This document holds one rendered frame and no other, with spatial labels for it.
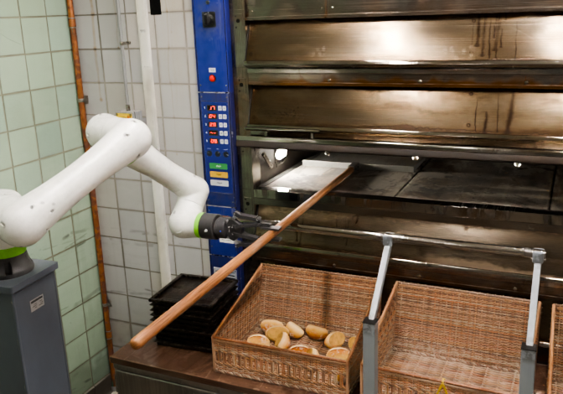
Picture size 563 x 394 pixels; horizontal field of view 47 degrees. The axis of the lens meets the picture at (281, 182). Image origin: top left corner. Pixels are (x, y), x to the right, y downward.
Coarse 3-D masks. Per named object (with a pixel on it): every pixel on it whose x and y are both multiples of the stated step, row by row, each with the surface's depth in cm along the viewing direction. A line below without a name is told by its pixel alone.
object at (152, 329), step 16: (320, 192) 263; (304, 208) 245; (288, 224) 231; (256, 240) 212; (240, 256) 199; (224, 272) 188; (208, 288) 179; (176, 304) 167; (192, 304) 172; (160, 320) 159; (144, 336) 153
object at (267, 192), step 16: (256, 192) 283; (272, 192) 279; (288, 192) 276; (304, 192) 275; (336, 192) 273; (384, 208) 260; (400, 208) 257; (416, 208) 255; (432, 208) 252; (448, 208) 249; (464, 208) 247; (480, 208) 245; (496, 208) 244; (512, 208) 243; (528, 208) 242; (544, 224) 236; (560, 224) 234
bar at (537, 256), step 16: (272, 224) 240; (304, 224) 236; (384, 240) 222; (400, 240) 220; (416, 240) 218; (432, 240) 216; (448, 240) 215; (384, 256) 221; (528, 256) 204; (544, 256) 202; (384, 272) 217; (368, 320) 209; (368, 336) 209; (528, 336) 192; (368, 352) 211; (528, 352) 189; (368, 368) 212; (528, 368) 190; (368, 384) 214; (528, 384) 191
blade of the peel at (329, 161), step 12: (312, 156) 333; (324, 156) 338; (336, 156) 337; (348, 156) 336; (360, 156) 334; (372, 156) 333; (384, 156) 332; (360, 168) 310; (372, 168) 307; (384, 168) 305; (396, 168) 303; (408, 168) 300
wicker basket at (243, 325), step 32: (256, 288) 283; (288, 288) 281; (320, 288) 276; (352, 288) 270; (224, 320) 256; (256, 320) 285; (288, 320) 281; (320, 320) 276; (352, 320) 270; (224, 352) 248; (256, 352) 243; (288, 352) 236; (320, 352) 262; (352, 352) 232; (288, 384) 240; (320, 384) 234; (352, 384) 235
